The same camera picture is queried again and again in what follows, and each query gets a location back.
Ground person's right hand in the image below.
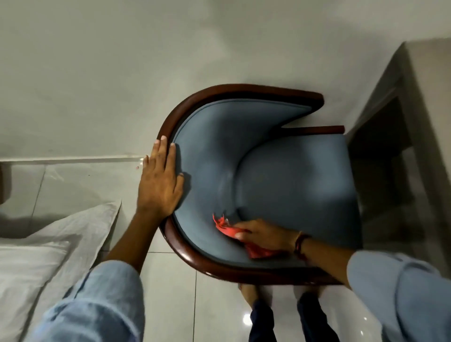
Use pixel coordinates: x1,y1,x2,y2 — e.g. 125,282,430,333
233,219,301,253

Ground person's left hand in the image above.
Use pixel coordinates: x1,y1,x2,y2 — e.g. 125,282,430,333
136,136,185,220

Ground red cleaning cloth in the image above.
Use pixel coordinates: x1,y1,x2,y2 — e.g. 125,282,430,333
212,213,283,260

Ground blue upholstered wooden armchair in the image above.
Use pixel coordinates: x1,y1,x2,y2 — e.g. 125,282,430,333
156,83,363,286

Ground person's right forearm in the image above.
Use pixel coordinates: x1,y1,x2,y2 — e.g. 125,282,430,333
302,236,357,287

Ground person's left forearm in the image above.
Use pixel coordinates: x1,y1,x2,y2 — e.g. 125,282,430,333
105,207,167,273

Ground person's left foot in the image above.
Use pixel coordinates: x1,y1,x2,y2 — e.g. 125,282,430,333
238,283,272,310

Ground person's foot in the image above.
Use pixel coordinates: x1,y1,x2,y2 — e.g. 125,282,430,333
238,283,272,310
293,285,322,301

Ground person's right foot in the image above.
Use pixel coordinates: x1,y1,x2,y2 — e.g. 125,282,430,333
293,285,322,301

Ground white bed sheet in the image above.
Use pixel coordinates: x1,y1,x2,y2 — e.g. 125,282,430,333
0,200,122,342

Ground dark blue trousers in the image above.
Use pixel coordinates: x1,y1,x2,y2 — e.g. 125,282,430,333
248,292,341,342

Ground light blue left shirt sleeve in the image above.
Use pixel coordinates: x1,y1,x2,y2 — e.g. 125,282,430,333
24,260,146,342

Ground light blue shirt sleeve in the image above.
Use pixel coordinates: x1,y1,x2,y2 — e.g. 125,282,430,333
24,260,146,342
347,249,451,342

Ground white pillow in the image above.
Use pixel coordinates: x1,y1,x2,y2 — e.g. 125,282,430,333
0,242,72,330

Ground light blue right shirt sleeve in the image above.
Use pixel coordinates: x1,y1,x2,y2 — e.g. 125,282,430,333
347,249,451,342

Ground grey side cabinet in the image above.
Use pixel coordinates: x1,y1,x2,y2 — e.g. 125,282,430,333
347,41,451,280

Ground dark beaded wrist bracelet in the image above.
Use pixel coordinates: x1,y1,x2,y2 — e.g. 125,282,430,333
293,232,311,260

